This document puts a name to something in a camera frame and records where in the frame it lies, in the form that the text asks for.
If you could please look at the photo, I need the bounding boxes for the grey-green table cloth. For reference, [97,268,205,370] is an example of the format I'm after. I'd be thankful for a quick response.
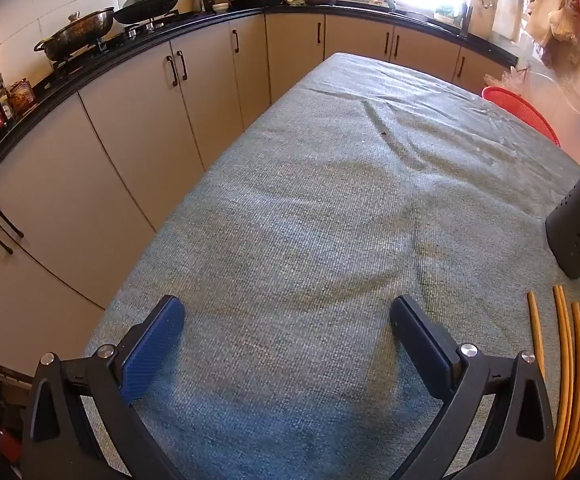
[82,51,580,480]

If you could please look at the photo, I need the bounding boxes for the black kitchen countertop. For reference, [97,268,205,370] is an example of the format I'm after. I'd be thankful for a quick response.
[0,1,518,201]

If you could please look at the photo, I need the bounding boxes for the steel wok with lid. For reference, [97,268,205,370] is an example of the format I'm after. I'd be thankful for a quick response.
[34,7,116,61]

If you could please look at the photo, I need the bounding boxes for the gas stove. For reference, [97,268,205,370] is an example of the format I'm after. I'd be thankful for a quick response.
[52,10,195,70]

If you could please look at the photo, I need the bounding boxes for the beige kitchen cabinet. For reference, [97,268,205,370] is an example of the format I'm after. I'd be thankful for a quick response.
[0,12,513,378]

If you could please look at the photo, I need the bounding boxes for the bunch of chopsticks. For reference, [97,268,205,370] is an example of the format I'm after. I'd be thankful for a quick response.
[527,285,580,480]

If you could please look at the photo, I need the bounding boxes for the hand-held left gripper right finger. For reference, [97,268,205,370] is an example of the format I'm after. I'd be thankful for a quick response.
[389,294,556,480]

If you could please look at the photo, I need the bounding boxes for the red plastic basket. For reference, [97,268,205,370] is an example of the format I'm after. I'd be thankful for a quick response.
[482,86,561,148]

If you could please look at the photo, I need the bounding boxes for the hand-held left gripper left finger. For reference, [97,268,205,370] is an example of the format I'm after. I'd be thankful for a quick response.
[20,294,187,480]

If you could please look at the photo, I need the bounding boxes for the black wok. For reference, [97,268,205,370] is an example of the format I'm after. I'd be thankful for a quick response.
[113,0,214,25]

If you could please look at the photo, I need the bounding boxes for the hanging plastic bags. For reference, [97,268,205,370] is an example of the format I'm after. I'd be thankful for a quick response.
[524,0,580,70]

